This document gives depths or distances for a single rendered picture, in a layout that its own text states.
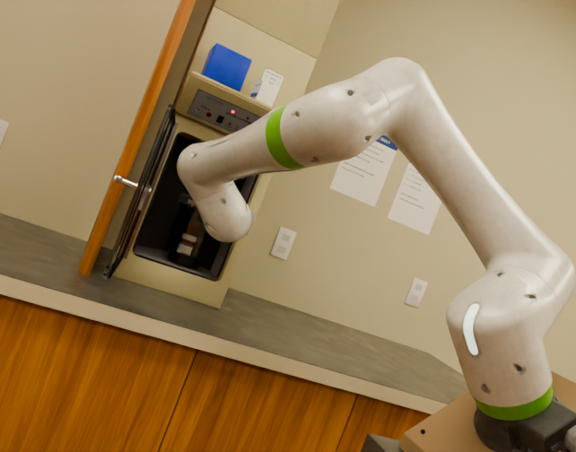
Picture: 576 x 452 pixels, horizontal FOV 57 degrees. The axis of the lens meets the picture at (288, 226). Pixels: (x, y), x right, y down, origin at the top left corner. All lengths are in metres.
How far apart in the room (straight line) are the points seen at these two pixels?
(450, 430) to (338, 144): 0.54
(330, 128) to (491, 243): 0.35
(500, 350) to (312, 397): 0.68
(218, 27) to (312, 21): 0.27
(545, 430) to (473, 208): 0.36
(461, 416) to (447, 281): 1.37
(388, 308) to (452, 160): 1.39
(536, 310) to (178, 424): 0.85
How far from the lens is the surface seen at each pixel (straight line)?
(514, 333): 0.85
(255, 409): 1.39
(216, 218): 1.17
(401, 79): 0.94
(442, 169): 0.95
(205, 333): 1.26
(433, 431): 1.04
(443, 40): 2.32
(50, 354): 1.29
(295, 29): 1.59
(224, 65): 1.41
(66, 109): 1.91
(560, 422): 0.92
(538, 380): 0.91
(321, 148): 0.84
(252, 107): 1.41
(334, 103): 0.82
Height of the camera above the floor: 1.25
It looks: 1 degrees down
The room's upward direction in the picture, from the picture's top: 21 degrees clockwise
